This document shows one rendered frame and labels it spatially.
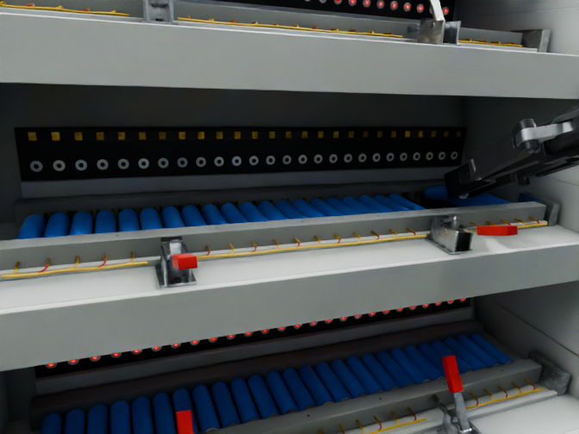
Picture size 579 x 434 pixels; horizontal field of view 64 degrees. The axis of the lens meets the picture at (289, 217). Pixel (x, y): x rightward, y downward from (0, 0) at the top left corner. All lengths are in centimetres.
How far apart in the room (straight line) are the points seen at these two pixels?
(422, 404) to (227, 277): 28
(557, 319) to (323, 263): 34
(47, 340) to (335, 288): 22
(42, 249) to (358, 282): 26
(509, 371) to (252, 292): 36
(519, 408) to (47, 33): 58
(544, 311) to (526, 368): 8
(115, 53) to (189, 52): 5
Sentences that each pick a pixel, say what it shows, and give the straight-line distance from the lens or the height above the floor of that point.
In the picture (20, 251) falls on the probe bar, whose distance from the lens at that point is 41.
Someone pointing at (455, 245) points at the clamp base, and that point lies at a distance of 47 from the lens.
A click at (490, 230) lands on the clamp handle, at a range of 44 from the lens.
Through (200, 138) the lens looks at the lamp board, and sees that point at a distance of 52.
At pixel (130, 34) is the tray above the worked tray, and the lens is 38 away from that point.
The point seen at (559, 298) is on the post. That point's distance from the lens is 65.
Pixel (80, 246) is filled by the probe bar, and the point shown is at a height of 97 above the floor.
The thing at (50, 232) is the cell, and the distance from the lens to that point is 44.
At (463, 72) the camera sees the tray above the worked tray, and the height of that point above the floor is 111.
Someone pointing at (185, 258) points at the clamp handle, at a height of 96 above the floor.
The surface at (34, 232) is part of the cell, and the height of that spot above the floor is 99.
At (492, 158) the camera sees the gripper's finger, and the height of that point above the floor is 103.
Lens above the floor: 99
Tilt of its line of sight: 1 degrees down
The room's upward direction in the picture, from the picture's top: 4 degrees counter-clockwise
